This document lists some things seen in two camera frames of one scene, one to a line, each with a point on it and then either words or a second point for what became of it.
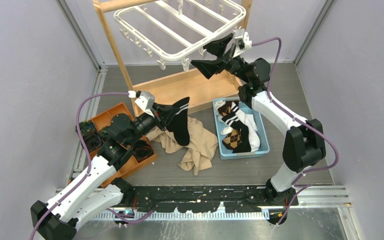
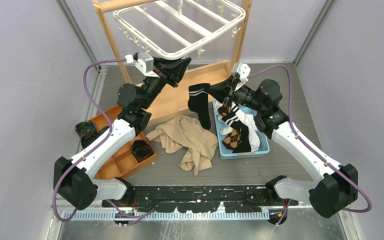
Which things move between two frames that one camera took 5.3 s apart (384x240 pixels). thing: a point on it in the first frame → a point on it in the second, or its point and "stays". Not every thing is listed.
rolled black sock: (141, 150) stays
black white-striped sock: (179, 124) → (198, 102)
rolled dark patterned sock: (86, 127) stays
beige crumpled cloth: (197, 154) stays
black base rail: (206, 198) stays
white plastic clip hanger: (176, 30) stays
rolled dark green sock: (94, 140) stays
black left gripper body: (146, 122) → (153, 86)
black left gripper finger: (165, 114) → (174, 69)
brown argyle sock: (233, 139) stays
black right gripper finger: (209, 68) → (221, 91)
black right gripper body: (235, 64) → (245, 96)
